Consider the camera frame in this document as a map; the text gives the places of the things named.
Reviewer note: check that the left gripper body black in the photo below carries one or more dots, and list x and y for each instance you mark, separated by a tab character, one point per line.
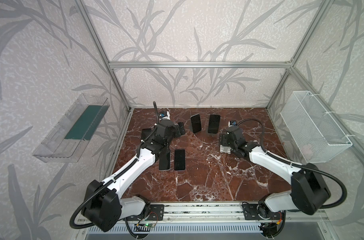
178	128

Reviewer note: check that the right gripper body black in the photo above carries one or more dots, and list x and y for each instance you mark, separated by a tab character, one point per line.
225	141

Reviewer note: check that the black phone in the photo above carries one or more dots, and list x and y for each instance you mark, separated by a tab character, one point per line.
214	123
145	133
196	123

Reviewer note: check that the phone with white edge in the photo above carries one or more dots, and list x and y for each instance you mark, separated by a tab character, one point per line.
179	162

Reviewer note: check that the white silver phone stand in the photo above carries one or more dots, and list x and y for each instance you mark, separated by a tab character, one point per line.
225	149

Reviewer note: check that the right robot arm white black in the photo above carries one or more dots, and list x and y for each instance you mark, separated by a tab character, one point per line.
309	191

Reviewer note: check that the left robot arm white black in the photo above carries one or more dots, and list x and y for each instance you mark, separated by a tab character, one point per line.
104	204

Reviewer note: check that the green mat in tray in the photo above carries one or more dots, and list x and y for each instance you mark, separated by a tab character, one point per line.
87	123

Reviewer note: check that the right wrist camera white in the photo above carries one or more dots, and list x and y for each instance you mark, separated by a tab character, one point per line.
232	123

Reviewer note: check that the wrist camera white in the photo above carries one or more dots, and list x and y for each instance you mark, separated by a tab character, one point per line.
164	115
232	123

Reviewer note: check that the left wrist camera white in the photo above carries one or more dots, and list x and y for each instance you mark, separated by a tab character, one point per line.
164	115

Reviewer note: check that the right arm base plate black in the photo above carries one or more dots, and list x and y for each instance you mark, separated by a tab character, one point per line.
254	212

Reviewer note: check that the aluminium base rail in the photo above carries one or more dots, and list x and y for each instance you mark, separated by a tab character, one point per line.
219	212

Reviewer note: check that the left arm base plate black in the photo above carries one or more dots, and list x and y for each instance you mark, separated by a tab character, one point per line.
153	212

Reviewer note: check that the white wire mesh basket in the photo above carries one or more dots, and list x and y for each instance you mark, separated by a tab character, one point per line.
317	135

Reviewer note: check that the clear acrylic wall tray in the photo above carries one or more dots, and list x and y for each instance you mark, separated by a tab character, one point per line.
54	148

